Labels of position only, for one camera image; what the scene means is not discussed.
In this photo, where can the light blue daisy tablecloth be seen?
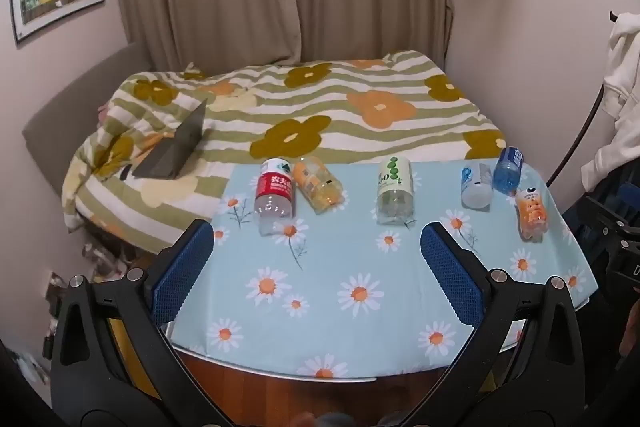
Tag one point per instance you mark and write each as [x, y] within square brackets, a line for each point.
[350, 257]

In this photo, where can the grey bed headboard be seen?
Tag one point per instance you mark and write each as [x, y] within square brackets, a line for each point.
[60, 122]

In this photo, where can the blue plastic bottle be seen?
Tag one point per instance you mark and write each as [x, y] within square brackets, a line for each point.
[507, 172]

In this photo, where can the white hooded garment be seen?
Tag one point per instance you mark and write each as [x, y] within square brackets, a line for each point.
[622, 97]

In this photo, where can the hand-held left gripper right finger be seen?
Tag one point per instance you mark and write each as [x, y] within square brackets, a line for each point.
[452, 272]

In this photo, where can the white label clear bottle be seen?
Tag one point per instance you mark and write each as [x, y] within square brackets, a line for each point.
[477, 191]

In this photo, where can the green label clear bottle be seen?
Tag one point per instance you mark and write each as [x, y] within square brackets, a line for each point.
[395, 187]

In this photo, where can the floor clutter pile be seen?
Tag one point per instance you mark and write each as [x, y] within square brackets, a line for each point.
[105, 262]

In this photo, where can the orange drink bottle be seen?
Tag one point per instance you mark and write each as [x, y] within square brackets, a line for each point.
[317, 187]

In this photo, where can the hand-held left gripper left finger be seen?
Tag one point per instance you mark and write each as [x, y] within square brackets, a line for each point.
[182, 267]

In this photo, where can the grey tablet case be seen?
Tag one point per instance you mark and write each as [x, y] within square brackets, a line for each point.
[175, 152]

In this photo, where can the red label water bottle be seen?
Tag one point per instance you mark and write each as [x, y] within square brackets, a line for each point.
[274, 189]

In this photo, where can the striped floral blanket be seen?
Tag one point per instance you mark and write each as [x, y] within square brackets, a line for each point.
[320, 107]

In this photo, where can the small orange cartoon bottle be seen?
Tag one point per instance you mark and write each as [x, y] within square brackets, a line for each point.
[531, 212]

